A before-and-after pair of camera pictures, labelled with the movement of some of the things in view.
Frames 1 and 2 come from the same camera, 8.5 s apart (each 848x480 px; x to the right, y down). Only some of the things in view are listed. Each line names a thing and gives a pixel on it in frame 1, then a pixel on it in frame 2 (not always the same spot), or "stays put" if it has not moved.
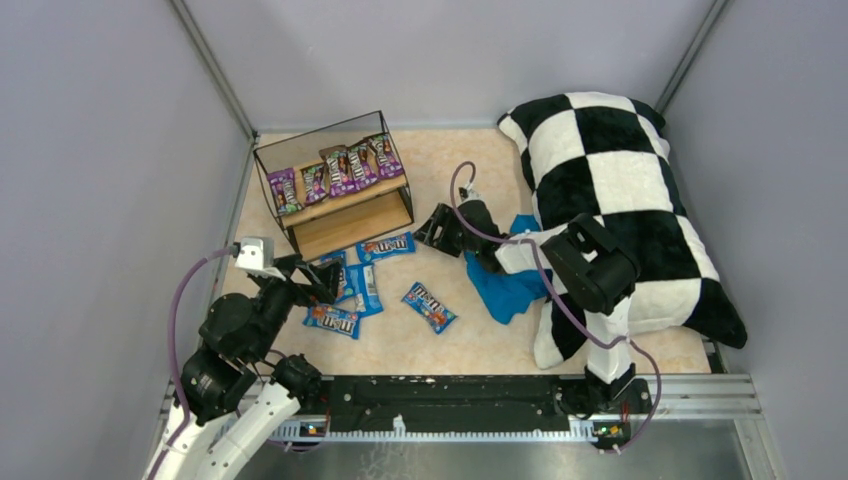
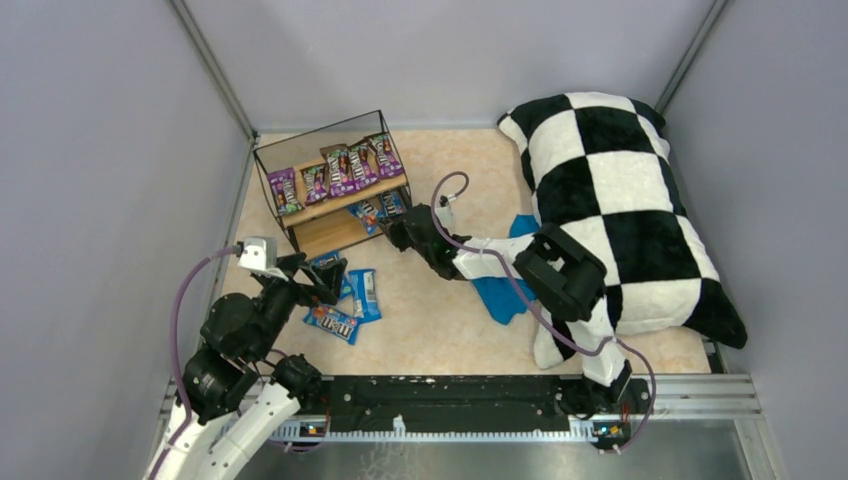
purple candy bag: [388, 162] stays put
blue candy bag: [376, 249] -> [393, 203]
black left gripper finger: [325, 278] stays put
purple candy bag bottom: [315, 183] stays put
